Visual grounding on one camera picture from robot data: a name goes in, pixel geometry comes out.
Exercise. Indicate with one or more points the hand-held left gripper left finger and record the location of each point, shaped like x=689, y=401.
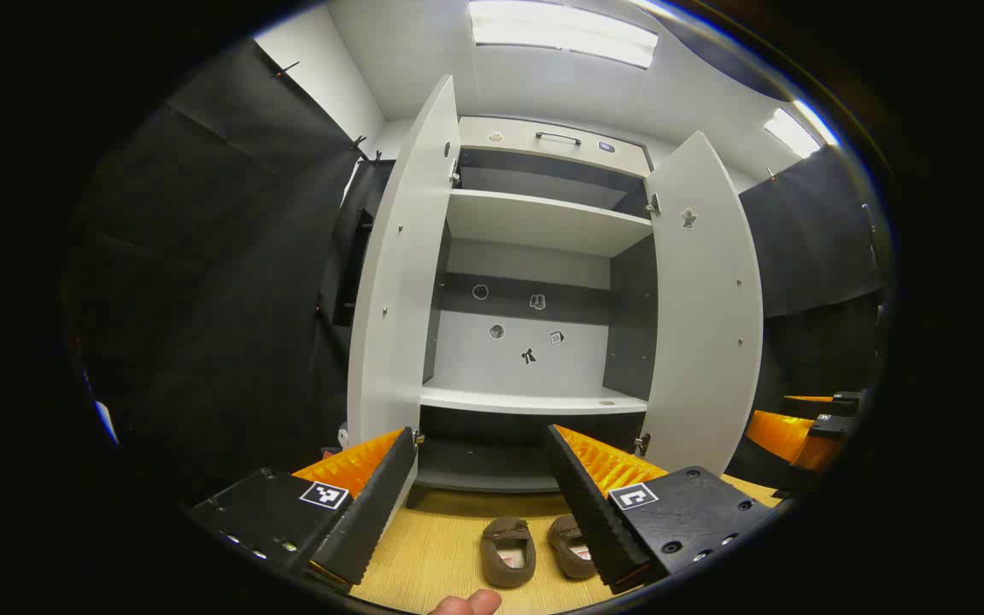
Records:
x=372, y=512

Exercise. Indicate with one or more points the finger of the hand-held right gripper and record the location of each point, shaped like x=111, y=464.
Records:
x=846, y=398
x=787, y=436

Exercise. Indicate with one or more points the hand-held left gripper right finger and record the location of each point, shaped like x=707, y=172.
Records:
x=594, y=521

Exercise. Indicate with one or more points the brown fuzzy shoe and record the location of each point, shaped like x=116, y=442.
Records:
x=569, y=547
x=507, y=547

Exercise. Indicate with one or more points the white shoe cabinet door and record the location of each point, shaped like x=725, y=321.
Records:
x=398, y=299
x=705, y=342

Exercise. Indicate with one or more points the white shoe cabinet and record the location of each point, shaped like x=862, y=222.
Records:
x=535, y=222

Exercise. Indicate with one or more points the white cabinet drawer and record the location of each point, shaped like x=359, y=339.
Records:
x=509, y=141

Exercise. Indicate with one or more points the ceiling light panel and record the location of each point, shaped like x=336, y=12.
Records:
x=560, y=34
x=795, y=132

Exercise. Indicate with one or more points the black backdrop cloth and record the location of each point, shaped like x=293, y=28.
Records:
x=202, y=299

